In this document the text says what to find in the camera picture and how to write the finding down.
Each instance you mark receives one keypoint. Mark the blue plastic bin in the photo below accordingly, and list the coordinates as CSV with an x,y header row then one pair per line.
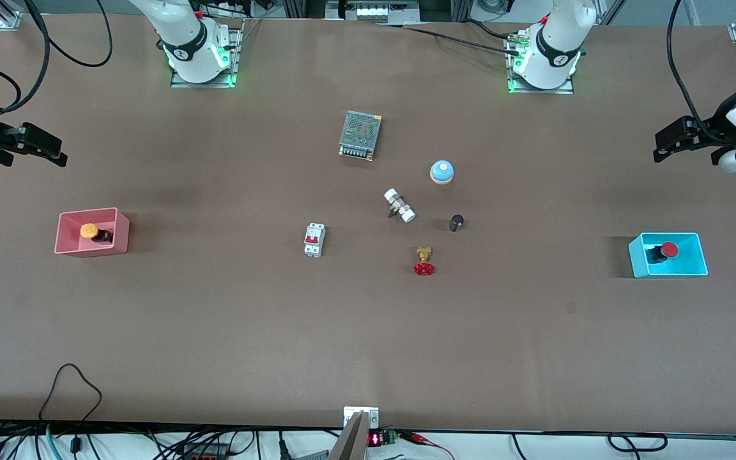
x,y
639,263

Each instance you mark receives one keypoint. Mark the red mushroom push button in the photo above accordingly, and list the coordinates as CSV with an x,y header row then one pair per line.
x,y
669,249

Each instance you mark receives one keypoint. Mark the white red circuit breaker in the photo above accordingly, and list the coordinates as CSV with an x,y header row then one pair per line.
x,y
314,240

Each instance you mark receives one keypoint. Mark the pink plastic bin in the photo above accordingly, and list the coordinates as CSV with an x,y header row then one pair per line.
x,y
71,246

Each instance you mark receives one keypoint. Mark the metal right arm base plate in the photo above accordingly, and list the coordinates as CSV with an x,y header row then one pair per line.
x,y
235,45

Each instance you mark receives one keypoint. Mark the metal mesh power supply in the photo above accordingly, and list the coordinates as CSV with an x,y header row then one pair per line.
x,y
360,134

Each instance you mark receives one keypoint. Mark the white cylindrical metal fitting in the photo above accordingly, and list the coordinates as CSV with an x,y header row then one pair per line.
x,y
400,204

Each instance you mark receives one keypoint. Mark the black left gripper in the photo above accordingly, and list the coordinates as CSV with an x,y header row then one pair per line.
x,y
715,130

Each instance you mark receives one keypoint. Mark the grey power strip box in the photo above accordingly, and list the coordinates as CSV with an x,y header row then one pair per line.
x,y
371,11

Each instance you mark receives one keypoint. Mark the red digit display module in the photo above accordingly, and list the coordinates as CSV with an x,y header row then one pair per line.
x,y
381,439

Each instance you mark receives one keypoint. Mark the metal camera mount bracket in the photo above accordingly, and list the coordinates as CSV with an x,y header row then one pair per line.
x,y
360,416

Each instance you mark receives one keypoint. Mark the yellow mushroom push button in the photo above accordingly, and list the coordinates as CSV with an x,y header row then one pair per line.
x,y
89,230

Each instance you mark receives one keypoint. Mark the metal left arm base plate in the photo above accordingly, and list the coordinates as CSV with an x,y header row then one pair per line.
x,y
566,89

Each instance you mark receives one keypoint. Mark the blue dome button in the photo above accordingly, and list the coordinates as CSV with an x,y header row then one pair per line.
x,y
442,171

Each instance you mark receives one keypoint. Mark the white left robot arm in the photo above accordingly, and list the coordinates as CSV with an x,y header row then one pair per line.
x,y
553,45

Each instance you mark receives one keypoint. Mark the small dark cylinder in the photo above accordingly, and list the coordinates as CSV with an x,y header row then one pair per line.
x,y
457,223

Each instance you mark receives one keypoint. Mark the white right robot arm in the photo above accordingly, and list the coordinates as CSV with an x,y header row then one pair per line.
x,y
189,38

